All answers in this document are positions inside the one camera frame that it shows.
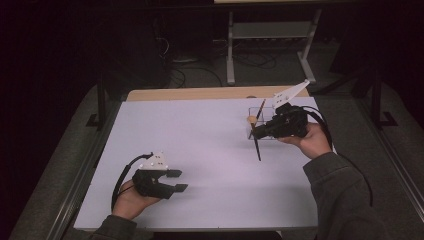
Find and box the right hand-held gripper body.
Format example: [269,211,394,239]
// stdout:
[263,79,311,140]

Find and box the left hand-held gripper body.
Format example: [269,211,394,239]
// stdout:
[132,151,178,200]

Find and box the thin dark makeup brush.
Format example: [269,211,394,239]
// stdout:
[251,98,268,163]

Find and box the clear acrylic organizer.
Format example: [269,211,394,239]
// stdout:
[247,106,284,141]

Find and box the person's left hand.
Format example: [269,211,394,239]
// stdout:
[112,179,162,221]

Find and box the person's right hand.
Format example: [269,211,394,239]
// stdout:
[277,122,335,160]

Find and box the white board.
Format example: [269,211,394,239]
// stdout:
[73,96,338,232]

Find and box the wooden table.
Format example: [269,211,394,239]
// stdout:
[126,84,311,103]

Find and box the grey metal stand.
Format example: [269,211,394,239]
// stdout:
[225,8,324,86]

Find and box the black stand leg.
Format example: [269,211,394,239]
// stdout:
[369,69,400,130]
[85,75,110,132]

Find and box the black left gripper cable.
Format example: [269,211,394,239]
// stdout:
[110,152,155,213]

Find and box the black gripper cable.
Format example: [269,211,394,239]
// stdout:
[300,105,375,208]
[110,152,155,213]

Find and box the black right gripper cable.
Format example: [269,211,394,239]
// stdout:
[300,105,375,208]

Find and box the black floor cable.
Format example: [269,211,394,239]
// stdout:
[169,65,224,89]
[232,50,278,70]

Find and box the metal frame rail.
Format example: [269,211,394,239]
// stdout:
[46,99,123,240]
[353,96,424,208]

